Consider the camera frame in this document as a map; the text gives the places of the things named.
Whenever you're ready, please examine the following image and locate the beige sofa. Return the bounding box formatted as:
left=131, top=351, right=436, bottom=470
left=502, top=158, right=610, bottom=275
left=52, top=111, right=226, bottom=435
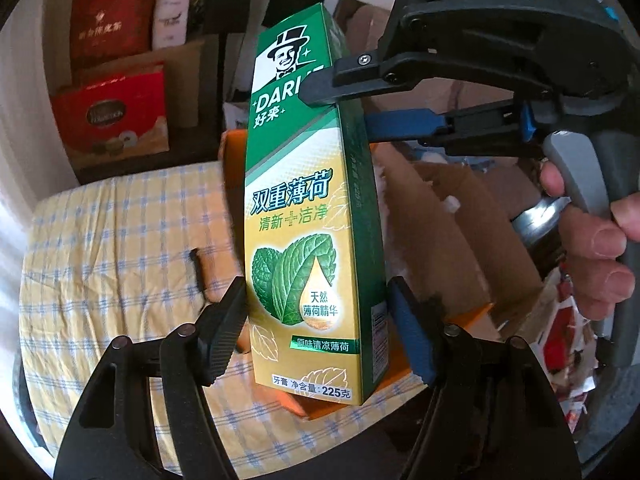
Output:
left=332, top=0, right=401, bottom=61

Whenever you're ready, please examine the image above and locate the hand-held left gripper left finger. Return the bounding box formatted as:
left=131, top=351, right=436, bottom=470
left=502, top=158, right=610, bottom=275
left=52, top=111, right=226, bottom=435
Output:
left=54, top=276, right=249, bottom=480

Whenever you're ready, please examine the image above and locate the orange cardboard box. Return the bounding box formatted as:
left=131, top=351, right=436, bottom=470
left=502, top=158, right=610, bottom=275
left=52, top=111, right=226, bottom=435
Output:
left=218, top=129, right=546, bottom=423

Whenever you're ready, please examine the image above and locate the red gift box upper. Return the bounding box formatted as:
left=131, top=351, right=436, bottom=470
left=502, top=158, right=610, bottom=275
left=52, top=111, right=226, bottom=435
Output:
left=70, top=0, right=163, bottom=68

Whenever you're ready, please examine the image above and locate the yellow blue checked tablecloth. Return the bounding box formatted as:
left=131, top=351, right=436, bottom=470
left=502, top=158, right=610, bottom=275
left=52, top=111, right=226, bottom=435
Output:
left=17, top=160, right=426, bottom=480

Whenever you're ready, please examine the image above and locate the white sheer curtain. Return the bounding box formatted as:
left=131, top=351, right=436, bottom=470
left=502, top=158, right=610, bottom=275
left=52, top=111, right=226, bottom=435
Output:
left=0, top=20, right=76, bottom=261

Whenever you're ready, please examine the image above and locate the crumpled plastic bag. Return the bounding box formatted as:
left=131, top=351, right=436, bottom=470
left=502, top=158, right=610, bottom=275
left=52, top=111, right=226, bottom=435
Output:
left=222, top=100, right=251, bottom=132

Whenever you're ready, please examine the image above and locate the red gift box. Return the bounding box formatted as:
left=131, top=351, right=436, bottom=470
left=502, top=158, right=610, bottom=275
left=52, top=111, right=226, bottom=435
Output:
left=51, top=62, right=171, bottom=171
left=70, top=0, right=163, bottom=68

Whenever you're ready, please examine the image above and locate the person's right hand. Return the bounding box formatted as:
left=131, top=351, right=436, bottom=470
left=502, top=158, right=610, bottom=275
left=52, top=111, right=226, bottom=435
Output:
left=539, top=160, right=640, bottom=320

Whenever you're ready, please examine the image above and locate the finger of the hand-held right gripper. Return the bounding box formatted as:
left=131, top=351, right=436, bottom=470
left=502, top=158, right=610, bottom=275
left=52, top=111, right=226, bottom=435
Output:
left=302, top=51, right=564, bottom=109
left=366, top=100, right=545, bottom=158

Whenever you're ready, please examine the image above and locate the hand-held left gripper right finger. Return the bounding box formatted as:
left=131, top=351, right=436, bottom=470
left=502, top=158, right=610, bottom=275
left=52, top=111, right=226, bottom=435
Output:
left=387, top=276, right=583, bottom=480

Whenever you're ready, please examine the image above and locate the small white box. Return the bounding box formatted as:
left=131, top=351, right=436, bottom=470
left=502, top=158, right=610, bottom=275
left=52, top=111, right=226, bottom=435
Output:
left=151, top=0, right=193, bottom=51

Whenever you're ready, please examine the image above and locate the red white crumpled packaging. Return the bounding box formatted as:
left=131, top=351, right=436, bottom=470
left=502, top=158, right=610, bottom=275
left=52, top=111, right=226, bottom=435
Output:
left=500, top=260, right=616, bottom=431

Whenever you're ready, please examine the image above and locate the green yellow toothpaste box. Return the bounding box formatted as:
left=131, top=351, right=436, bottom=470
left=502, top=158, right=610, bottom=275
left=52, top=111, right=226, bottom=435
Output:
left=243, top=2, right=390, bottom=406

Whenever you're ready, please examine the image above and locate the brown cardboard box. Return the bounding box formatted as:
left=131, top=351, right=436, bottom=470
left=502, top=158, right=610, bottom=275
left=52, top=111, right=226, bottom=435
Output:
left=75, top=37, right=208, bottom=131

